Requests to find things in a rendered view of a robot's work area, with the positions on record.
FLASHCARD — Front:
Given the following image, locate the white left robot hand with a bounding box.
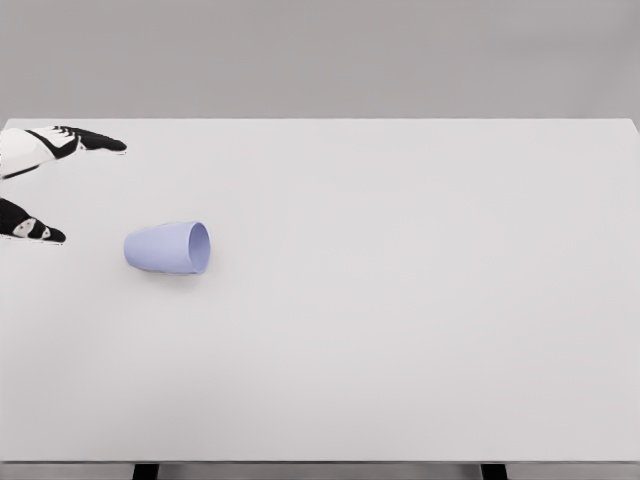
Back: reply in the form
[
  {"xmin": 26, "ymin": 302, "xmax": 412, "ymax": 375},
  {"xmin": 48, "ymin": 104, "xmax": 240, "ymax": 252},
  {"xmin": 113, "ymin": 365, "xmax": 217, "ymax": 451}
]
[{"xmin": 0, "ymin": 125, "xmax": 128, "ymax": 244}]

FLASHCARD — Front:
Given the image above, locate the light blue plastic cup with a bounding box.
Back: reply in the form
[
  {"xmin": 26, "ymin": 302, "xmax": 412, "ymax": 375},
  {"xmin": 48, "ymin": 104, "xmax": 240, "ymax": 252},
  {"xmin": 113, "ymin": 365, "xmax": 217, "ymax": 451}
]
[{"xmin": 123, "ymin": 221, "xmax": 212, "ymax": 276}]

